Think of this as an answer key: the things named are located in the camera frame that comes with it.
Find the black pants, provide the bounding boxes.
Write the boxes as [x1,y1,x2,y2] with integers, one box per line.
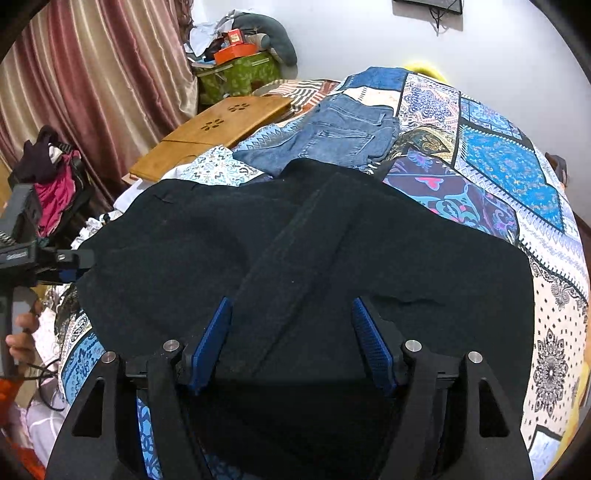
[76,160,534,479]

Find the left hand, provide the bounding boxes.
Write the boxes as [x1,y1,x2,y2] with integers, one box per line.
[5,299,42,376]

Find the pink and dark clothes pile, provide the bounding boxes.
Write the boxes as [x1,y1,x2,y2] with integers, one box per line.
[8,125,95,246]

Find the blue patchwork bedspread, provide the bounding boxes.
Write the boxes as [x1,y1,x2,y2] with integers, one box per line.
[55,66,591,480]

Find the folded blue jeans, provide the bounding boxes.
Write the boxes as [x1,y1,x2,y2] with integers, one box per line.
[232,94,400,176]

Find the striped pink curtain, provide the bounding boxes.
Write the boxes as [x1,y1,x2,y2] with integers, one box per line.
[1,1,198,204]

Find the wooden lap desk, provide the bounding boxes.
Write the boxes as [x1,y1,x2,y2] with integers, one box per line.
[129,95,291,182]

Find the yellow round object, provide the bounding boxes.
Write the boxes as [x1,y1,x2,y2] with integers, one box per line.
[404,63,449,84]

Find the green patterned bag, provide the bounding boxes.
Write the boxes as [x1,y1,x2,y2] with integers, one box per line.
[195,52,281,105]

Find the orange box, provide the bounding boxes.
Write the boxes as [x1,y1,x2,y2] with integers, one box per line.
[213,43,259,65]

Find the grey plush pillow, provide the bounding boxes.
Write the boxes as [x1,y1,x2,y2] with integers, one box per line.
[232,12,297,67]

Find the wall mounted monitor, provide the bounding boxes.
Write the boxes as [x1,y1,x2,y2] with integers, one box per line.
[397,0,463,15]

